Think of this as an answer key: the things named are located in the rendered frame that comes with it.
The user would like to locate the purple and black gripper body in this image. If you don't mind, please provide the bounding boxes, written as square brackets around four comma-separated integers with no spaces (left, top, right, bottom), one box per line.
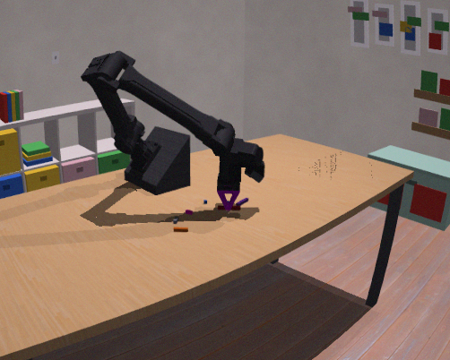
[217,162,240,191]

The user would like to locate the purple rod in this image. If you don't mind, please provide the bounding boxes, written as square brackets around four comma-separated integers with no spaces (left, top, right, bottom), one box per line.
[236,198,248,206]

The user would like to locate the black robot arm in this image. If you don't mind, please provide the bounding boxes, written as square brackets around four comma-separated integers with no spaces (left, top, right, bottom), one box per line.
[81,51,264,183]

